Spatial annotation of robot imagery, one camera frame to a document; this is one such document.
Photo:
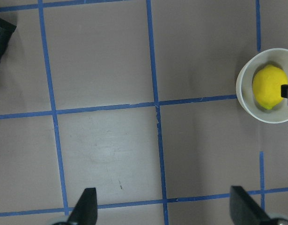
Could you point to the black dish rack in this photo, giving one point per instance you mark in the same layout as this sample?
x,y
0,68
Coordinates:
x,y
6,31

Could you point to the white bowl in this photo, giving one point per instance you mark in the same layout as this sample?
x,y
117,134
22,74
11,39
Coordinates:
x,y
277,57

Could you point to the yellow lemon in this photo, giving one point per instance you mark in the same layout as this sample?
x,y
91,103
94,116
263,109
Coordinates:
x,y
266,86

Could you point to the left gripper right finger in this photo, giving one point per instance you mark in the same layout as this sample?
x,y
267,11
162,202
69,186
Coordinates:
x,y
244,210

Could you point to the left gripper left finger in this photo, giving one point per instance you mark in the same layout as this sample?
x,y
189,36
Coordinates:
x,y
85,211

